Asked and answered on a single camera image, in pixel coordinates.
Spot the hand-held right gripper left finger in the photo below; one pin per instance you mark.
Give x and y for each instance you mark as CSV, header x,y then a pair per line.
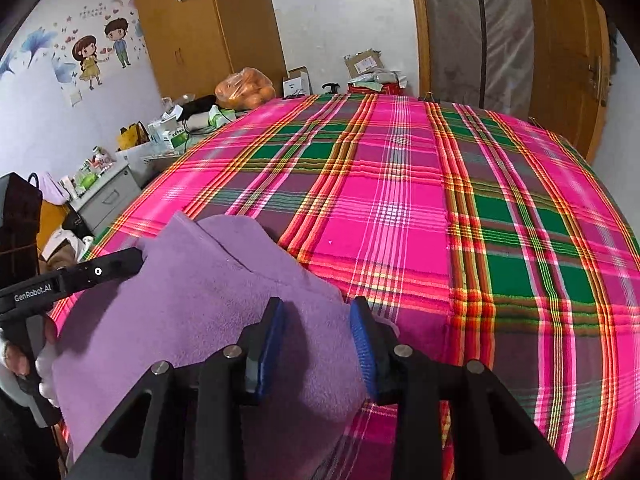
x,y
267,355

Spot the grey plastic bag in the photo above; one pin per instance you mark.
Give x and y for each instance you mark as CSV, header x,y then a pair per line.
x,y
377,76

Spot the red box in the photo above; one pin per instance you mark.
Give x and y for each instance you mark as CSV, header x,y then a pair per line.
x,y
375,89

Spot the bag of oranges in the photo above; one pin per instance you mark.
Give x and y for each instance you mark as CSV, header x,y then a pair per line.
x,y
245,89

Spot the brown cardboard box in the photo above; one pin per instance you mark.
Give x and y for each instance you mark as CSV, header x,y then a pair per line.
x,y
362,62

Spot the purple fleece pants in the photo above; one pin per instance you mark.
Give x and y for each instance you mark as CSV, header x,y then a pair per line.
x,y
175,320

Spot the person's left hand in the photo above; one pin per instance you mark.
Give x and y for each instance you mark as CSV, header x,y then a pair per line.
x,y
47,345

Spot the purple towel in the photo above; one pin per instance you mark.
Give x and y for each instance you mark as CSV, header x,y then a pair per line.
x,y
55,187

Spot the white wall switch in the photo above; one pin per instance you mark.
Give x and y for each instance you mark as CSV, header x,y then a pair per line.
x,y
74,98

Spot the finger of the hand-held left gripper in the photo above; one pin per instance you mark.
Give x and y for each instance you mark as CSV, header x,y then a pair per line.
x,y
100,270

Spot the cartoon couple wall sticker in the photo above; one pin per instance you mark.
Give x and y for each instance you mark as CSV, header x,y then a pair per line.
x,y
90,55

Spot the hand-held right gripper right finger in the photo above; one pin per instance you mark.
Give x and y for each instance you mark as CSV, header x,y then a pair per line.
x,y
362,355

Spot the green tissue pack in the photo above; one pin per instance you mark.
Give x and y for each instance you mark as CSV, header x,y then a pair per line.
x,y
221,116

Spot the wooden headboard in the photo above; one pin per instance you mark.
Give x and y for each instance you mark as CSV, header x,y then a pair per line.
x,y
52,225

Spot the wooden door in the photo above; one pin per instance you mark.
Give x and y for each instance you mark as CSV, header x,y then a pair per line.
x,y
565,50

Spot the black cloth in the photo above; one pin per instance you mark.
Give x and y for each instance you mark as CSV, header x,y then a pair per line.
x,y
197,106

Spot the white storage box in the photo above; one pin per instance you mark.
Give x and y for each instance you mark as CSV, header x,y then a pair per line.
x,y
136,157

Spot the person's left forearm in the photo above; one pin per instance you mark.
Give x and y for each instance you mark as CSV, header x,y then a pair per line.
x,y
25,440

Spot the pink green plaid blanket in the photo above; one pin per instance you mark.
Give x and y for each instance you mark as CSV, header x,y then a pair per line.
x,y
400,185

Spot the yellow bag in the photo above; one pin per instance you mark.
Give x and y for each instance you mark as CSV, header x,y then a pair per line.
x,y
132,136

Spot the grey drawer cabinet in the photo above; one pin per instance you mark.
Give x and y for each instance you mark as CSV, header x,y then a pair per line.
x,y
107,200

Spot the white cardboard box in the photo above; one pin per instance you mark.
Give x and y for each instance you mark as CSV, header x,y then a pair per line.
x,y
297,82

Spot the plastic doorway curtain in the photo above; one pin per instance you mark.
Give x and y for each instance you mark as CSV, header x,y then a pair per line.
x,y
470,35

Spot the wooden wardrobe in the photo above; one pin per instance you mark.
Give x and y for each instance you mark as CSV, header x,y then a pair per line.
x,y
200,35

